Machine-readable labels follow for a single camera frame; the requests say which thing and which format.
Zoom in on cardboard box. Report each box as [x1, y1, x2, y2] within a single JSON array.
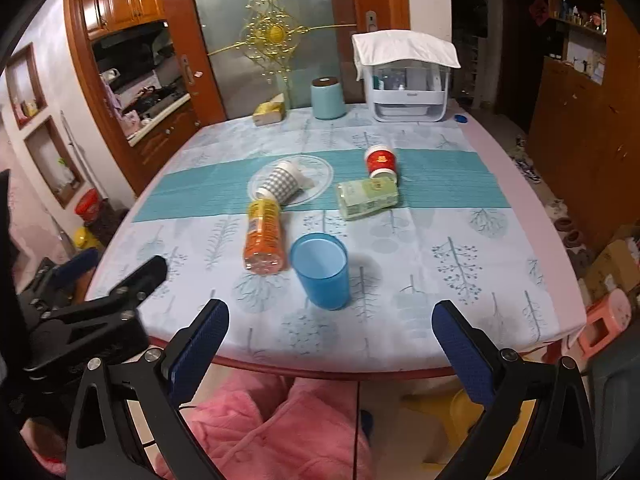
[[584, 240, 639, 300]]

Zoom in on pink plastic stool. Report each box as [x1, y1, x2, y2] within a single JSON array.
[[577, 288, 632, 360]]

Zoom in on red paper cup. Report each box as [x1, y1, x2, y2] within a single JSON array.
[[363, 144, 398, 182]]

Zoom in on round glass coaster plate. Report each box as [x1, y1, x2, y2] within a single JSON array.
[[247, 155, 334, 207]]

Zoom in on white storage organizer box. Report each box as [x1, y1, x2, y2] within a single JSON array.
[[362, 60, 450, 122]]

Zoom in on grey checked paper cup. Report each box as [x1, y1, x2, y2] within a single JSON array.
[[255, 160, 308, 205]]

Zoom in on teal canister with brown lid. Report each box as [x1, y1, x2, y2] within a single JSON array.
[[310, 76, 346, 120]]

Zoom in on glass sliding door gold ornament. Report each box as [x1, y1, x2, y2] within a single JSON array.
[[194, 0, 363, 118]]

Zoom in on wooden kitchen cabinets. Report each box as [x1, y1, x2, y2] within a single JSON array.
[[81, 0, 165, 40]]

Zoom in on white cloth on organizer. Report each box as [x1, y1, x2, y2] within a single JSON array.
[[352, 29, 461, 81]]

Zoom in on wooden shelf cabinet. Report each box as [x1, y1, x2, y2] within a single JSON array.
[[526, 0, 639, 252]]

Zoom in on blue plastic cup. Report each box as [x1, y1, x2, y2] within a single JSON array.
[[288, 233, 350, 311]]

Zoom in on orange plastic bottle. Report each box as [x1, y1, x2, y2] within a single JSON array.
[[243, 198, 285, 275]]

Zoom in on tree-patterned tablecloth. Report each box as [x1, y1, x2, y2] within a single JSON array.
[[88, 105, 586, 375]]

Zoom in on pink fleece clothing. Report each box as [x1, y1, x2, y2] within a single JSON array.
[[19, 366, 377, 480]]

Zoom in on red bucket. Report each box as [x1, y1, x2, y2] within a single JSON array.
[[75, 188, 102, 223]]

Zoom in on yellow tissue box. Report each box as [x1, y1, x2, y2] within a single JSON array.
[[252, 93, 285, 127]]

